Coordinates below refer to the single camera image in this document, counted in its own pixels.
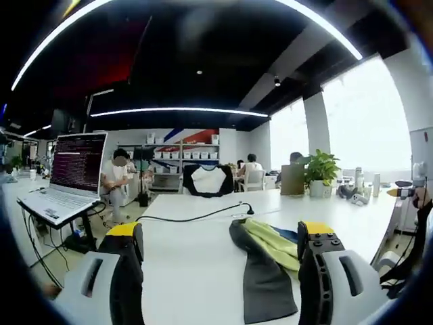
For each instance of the pale grey partition panel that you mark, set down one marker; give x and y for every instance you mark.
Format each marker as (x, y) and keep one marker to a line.
(421, 145)

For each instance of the short ceiling light strip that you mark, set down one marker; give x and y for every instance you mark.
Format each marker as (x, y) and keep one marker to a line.
(37, 130)

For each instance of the black gooseneck microphone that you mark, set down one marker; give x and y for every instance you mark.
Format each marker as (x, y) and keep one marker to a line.
(250, 210)

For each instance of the black ceiling spotlight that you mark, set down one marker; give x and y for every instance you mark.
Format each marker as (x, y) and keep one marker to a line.
(277, 81)

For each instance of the shelf with white bins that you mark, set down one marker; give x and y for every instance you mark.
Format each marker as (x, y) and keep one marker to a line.
(199, 155)

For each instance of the green potted plant white pot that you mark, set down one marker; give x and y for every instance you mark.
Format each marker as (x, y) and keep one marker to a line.
(319, 167)

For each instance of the clear tumbler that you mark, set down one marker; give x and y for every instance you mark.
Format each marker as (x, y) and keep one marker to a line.
(376, 185)

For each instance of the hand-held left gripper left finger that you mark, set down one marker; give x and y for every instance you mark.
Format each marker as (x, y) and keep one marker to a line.
(128, 271)

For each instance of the person's right hand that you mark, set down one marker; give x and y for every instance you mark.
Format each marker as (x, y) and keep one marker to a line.
(421, 198)

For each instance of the yellow blue grey garment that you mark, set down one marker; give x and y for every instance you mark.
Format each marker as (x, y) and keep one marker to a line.
(264, 287)

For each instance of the person's left hand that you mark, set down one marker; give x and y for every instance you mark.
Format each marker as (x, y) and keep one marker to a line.
(52, 292)

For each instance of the white chair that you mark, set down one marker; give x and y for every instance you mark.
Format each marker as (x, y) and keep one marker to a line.
(254, 181)

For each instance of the white low cabinet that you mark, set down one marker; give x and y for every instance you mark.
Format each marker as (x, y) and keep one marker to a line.
(132, 189)

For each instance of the black laptop stand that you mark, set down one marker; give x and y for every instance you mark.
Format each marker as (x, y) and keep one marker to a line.
(86, 233)

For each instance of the long curved ceiling light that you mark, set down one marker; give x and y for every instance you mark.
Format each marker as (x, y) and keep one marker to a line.
(357, 54)

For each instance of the brown cardboard board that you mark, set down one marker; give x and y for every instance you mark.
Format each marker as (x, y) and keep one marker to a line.
(291, 181)

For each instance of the black white raglan shirt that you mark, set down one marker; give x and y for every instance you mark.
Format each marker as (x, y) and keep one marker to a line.
(208, 179)

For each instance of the black hanging screen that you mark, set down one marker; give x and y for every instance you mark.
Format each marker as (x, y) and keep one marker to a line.
(67, 119)

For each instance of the white handheld controller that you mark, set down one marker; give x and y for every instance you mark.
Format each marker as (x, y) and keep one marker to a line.
(359, 200)

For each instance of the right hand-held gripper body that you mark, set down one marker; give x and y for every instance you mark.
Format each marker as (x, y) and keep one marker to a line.
(419, 174)

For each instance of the person's black printed shirt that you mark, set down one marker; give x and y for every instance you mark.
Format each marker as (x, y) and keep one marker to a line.
(412, 271)

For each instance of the white bottle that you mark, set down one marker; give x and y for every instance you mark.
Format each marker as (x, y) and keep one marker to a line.
(359, 181)

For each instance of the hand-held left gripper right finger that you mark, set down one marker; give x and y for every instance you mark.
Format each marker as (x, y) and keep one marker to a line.
(314, 271)

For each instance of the grey headphones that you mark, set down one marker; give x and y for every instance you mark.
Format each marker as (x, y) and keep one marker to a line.
(345, 191)

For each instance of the white laptop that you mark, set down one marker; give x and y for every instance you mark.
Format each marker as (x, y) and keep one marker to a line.
(78, 162)

